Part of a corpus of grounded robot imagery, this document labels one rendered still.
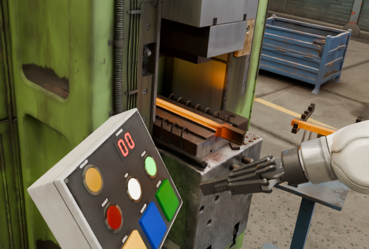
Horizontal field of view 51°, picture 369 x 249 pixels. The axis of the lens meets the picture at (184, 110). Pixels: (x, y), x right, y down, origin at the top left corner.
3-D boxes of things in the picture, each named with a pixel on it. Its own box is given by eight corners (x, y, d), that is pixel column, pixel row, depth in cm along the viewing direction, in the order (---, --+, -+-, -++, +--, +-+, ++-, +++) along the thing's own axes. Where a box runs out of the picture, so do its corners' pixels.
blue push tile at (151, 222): (167, 228, 89) (153, 200, 87) (156, 250, 83) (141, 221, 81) (161, 229, 90) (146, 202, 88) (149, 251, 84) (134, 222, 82)
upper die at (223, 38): (243, 49, 130) (247, 20, 126) (206, 58, 116) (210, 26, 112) (154, 25, 154) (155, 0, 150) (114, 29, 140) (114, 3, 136)
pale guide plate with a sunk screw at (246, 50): (250, 54, 159) (256, 11, 152) (238, 57, 153) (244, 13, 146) (245, 53, 160) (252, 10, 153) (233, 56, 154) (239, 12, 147)
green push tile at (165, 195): (180, 203, 98) (167, 178, 96) (171, 221, 92) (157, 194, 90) (173, 204, 99) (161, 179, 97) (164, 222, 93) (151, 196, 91)
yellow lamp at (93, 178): (108, 188, 74) (108, 168, 72) (88, 198, 71) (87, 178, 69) (98, 181, 76) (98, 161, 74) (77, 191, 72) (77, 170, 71)
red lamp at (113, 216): (128, 225, 76) (128, 206, 74) (108, 236, 73) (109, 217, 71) (117, 217, 78) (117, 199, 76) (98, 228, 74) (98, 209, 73)
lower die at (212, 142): (229, 143, 144) (232, 122, 141) (195, 161, 130) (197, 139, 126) (149, 107, 168) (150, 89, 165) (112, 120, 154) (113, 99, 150)
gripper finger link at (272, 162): (274, 161, 83) (274, 158, 85) (226, 173, 88) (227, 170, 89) (280, 177, 84) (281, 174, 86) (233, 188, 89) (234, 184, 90)
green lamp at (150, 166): (161, 172, 94) (162, 157, 92) (147, 180, 90) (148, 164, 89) (152, 167, 96) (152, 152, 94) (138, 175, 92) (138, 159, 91)
